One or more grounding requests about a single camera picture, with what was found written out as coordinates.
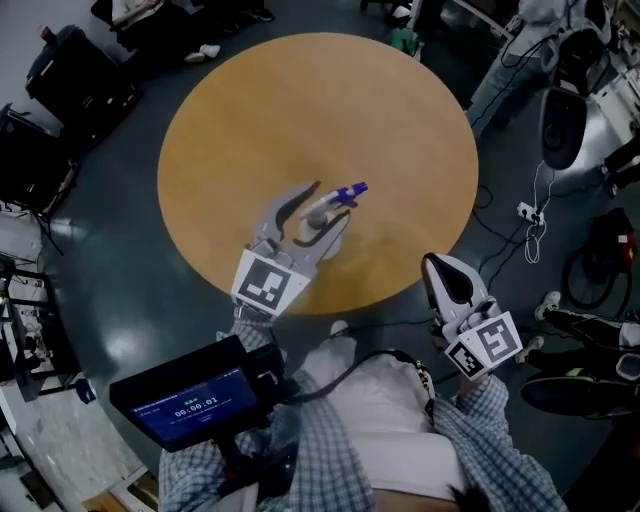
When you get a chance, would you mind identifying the person's left forearm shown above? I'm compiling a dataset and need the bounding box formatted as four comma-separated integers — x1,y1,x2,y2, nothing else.
214,304,294,364

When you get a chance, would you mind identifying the white black machine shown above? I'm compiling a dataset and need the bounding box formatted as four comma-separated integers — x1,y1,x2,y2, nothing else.
539,24,640,172

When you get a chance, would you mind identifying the black metal rack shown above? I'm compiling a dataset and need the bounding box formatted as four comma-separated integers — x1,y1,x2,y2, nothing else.
0,249,85,402

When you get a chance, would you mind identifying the thin white cable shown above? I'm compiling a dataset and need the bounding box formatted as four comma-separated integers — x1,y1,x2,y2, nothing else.
523,159,557,264

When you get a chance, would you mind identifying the thick black cable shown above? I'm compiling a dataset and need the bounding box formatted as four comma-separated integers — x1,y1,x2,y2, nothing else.
279,348,437,417

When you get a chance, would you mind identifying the black tablet screen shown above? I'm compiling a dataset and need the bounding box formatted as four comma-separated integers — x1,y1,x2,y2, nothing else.
108,334,262,454

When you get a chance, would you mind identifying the person's right forearm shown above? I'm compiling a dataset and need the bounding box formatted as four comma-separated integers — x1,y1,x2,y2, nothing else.
432,372,569,512

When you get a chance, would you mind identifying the white power strip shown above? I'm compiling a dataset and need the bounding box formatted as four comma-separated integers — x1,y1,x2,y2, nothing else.
516,200,547,224

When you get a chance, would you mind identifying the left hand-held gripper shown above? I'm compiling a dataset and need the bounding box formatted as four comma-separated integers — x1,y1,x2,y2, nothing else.
230,180,352,317

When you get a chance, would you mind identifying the round wooden table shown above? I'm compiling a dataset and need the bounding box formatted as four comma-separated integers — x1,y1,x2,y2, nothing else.
157,32,480,317

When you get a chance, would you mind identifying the green bag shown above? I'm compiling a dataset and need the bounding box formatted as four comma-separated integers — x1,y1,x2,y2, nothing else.
390,27,426,62

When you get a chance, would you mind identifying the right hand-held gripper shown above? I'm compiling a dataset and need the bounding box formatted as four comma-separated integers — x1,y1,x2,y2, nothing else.
421,252,524,382

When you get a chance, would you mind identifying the person's torso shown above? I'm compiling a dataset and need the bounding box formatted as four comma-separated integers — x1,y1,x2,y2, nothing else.
299,334,474,501

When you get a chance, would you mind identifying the black equipment case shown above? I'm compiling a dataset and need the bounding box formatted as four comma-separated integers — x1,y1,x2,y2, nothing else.
24,24,145,132
0,102,81,217

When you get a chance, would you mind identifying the black red vacuum cleaner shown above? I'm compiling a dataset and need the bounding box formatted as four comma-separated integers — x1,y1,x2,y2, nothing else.
562,207,637,310

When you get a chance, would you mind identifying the black chest mount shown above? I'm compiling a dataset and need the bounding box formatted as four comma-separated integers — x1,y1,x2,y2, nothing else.
214,342,301,499

